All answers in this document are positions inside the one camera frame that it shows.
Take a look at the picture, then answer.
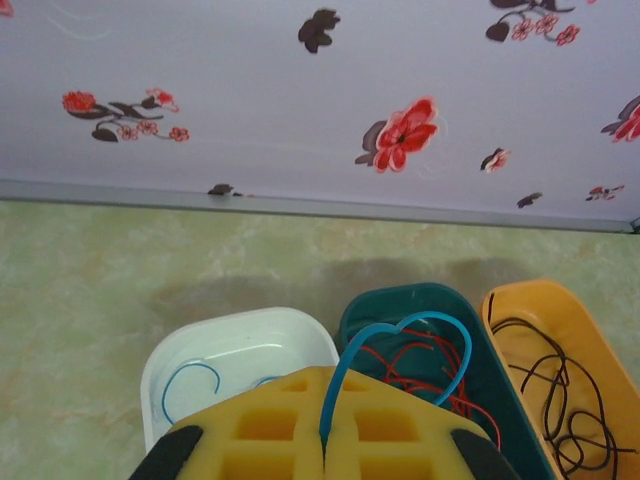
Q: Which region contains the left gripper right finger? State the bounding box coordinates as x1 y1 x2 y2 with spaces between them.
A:
322 370 524 480

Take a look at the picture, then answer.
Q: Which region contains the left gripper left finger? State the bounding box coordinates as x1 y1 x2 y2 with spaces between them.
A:
127 366 334 480

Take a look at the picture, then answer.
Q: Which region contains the blue cable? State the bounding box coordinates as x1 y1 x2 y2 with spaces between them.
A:
318 312 474 442
161 362 281 427

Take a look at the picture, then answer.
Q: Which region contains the red cable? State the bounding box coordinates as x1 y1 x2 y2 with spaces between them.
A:
357 327 501 449
359 344 496 441

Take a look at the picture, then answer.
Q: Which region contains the black cable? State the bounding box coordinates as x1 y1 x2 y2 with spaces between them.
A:
487 294 634 474

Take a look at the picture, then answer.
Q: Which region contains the white plastic bin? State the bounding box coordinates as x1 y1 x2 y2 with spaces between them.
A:
139 306 342 454

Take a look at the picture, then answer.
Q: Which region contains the dark teal plastic bin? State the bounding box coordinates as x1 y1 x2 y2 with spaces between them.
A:
339 282 559 480

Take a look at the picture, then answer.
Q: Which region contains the orange plastic bin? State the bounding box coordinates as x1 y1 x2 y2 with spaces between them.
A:
480 278 640 480

